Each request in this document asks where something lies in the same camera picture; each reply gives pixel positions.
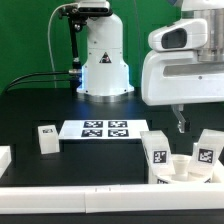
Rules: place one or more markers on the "white round stool seat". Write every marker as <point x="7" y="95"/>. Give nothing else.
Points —
<point x="181" y="175"/>

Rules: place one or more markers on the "white fence wall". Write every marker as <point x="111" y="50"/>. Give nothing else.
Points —
<point x="118" y="198"/>

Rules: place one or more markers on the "white marker base plate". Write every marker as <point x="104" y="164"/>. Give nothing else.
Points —
<point x="102" y="129"/>

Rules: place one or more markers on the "grey overhead camera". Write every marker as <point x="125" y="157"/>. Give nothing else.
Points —
<point x="94" y="8"/>

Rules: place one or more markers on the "white left fence piece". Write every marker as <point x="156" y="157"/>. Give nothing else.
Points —
<point x="5" y="158"/>

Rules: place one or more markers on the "black camera stand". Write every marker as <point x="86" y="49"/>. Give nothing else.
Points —
<point x="74" y="27"/>

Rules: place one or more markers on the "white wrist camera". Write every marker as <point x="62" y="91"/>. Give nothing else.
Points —
<point x="185" y="34"/>

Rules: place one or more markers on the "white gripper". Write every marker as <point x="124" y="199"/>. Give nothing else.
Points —
<point x="177" y="78"/>

